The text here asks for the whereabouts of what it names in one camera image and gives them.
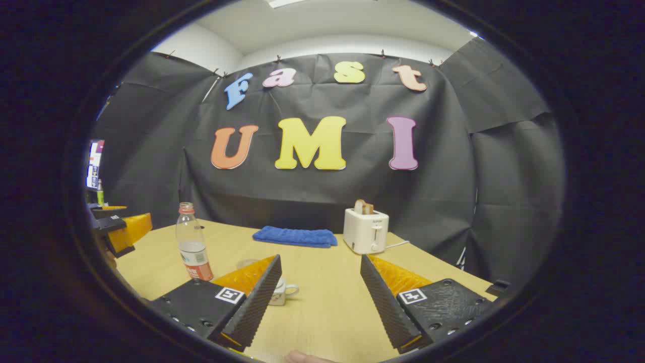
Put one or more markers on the blue folded towel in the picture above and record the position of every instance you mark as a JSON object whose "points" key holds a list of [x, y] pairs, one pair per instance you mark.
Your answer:
{"points": [[295, 237]]}

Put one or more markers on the ceiling light panel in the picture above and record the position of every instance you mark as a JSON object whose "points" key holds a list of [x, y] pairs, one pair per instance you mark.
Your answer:
{"points": [[284, 3]]}

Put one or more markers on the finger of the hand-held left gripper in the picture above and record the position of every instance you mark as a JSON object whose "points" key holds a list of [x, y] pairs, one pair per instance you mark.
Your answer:
{"points": [[103, 213], [108, 224]]}

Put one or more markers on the white floral teacup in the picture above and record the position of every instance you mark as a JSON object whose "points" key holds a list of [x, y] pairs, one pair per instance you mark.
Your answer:
{"points": [[280, 297]]}

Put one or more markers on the small green bottle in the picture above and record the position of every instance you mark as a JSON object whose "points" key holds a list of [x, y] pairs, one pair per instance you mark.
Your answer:
{"points": [[100, 196]]}

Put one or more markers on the clear plastic water bottle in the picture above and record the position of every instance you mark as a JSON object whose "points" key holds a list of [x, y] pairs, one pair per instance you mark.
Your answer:
{"points": [[194, 252]]}

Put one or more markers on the small black object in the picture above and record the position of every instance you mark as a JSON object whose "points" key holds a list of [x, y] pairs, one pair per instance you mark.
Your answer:
{"points": [[499, 288]]}

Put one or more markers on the white backdrop stand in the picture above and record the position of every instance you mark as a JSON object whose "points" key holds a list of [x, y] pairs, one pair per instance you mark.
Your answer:
{"points": [[461, 258]]}

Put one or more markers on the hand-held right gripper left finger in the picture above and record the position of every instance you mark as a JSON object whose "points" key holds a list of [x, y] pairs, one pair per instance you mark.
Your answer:
{"points": [[257, 302]]}

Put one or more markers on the white toaster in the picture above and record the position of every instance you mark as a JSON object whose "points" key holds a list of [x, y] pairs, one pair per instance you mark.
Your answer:
{"points": [[363, 232]]}

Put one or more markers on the black backdrop cloth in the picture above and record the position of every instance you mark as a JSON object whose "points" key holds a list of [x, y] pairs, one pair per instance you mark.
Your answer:
{"points": [[352, 201]]}

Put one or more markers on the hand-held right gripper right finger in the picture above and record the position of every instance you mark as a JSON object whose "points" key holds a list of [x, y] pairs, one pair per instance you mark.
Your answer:
{"points": [[385, 307]]}

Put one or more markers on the computer monitor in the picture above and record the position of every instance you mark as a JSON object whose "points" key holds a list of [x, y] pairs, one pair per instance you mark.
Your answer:
{"points": [[94, 164]]}

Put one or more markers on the toasted bread slice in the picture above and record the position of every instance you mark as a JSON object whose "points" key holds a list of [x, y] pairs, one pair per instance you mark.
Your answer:
{"points": [[359, 206], [369, 208]]}

